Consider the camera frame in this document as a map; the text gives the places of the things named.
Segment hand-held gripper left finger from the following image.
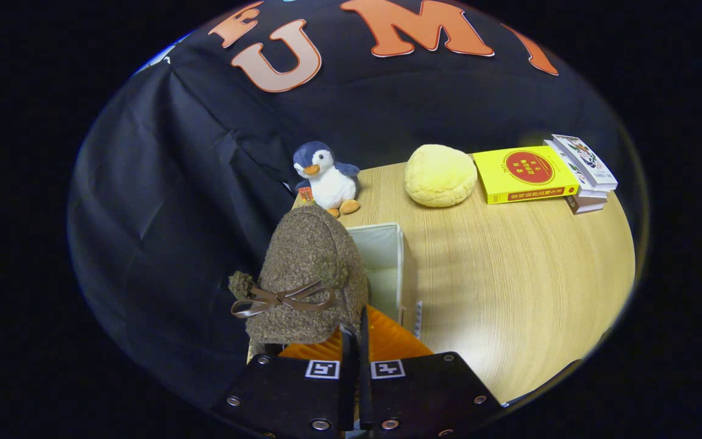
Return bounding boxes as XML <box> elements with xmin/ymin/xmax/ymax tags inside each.
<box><xmin>211</xmin><ymin>323</ymin><xmax>356</xmax><ymax>439</ymax></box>

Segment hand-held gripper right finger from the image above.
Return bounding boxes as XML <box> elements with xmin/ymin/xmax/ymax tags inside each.
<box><xmin>358</xmin><ymin>305</ymin><xmax>504</xmax><ymax>439</ymax></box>

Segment brown fuzzy shoe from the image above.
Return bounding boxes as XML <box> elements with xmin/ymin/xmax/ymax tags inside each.
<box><xmin>228</xmin><ymin>204</ymin><xmax>371</xmax><ymax>358</ymax></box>

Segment beige fabric storage box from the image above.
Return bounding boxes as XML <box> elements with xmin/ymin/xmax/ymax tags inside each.
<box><xmin>246</xmin><ymin>222</ymin><xmax>424</xmax><ymax>362</ymax></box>

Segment penguin plush toy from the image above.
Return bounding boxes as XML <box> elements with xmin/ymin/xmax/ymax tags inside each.
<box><xmin>292</xmin><ymin>141</ymin><xmax>362</xmax><ymax>219</ymax></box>

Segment yellow round plush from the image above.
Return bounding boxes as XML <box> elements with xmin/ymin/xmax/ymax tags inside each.
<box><xmin>404</xmin><ymin>144</ymin><xmax>478</xmax><ymax>209</ymax></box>

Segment yellow book with red circle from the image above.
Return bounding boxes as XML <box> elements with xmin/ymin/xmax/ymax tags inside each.
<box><xmin>473</xmin><ymin>146</ymin><xmax>580</xmax><ymax>205</ymax></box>

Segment brown book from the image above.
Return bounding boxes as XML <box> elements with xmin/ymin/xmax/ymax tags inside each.
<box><xmin>564</xmin><ymin>195</ymin><xmax>607</xmax><ymax>215</ymax></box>

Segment white illustrated book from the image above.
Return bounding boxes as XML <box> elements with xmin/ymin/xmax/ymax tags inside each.
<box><xmin>551</xmin><ymin>134</ymin><xmax>619</xmax><ymax>191</ymax></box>

